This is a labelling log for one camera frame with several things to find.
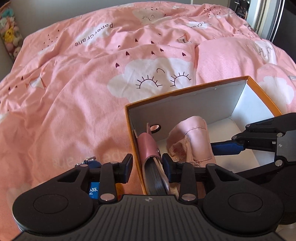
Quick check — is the pink umbrella pouch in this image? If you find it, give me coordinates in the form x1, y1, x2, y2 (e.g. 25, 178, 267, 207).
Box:
166, 116, 216, 168

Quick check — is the hanging plush toy organizer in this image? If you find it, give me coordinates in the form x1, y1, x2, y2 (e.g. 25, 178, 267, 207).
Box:
1, 1, 23, 61

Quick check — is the orange cardboard box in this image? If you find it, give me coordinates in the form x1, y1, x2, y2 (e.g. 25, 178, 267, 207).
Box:
125, 76, 281, 193

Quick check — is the pink card holder wallet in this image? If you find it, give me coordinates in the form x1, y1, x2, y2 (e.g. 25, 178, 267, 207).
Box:
137, 123, 170, 195

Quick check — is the blue Ocean Park tag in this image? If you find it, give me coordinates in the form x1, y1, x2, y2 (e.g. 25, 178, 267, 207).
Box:
89, 182, 100, 199

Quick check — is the pink cloud-print duvet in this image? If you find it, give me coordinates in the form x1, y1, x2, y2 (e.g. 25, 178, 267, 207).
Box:
1, 1, 295, 240

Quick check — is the red panda sailor plush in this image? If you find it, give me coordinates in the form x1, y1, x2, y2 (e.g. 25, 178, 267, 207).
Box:
83, 157, 102, 169

